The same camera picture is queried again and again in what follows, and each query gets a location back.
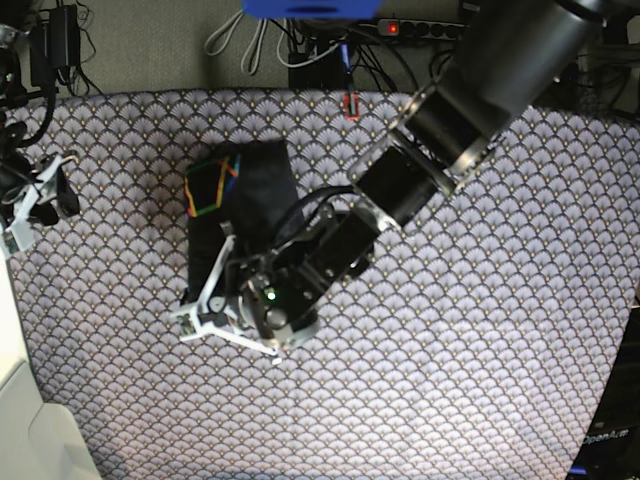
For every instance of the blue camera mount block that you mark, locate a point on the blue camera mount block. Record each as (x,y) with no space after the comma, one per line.
(303,9)

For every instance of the black power adapter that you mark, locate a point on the black power adapter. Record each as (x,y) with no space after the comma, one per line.
(58,38)

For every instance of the white plastic bin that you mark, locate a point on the white plastic bin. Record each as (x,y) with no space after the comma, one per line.
(39,440)

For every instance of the black power strip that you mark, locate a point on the black power strip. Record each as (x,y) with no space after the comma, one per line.
(419,30)

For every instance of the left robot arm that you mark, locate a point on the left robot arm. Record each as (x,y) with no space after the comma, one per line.
(511,51)

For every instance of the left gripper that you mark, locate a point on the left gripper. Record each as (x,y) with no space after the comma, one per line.
(249,319)

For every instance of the red and black clamp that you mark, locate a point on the red and black clamp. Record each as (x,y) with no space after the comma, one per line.
(351,105)

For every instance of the dark grey T-shirt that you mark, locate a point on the dark grey T-shirt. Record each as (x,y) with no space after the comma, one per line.
(250,186)

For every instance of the blue vertical post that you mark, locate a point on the blue vertical post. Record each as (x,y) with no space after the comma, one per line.
(344,56)

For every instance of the fan-patterned table cloth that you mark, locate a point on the fan-patterned table cloth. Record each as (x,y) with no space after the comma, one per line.
(477,345)

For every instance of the black OpenArm box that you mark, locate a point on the black OpenArm box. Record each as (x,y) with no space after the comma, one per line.
(610,449)

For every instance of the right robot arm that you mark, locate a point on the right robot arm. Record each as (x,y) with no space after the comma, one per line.
(14,137)

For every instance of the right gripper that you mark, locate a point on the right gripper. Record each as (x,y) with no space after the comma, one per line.
(42,196)

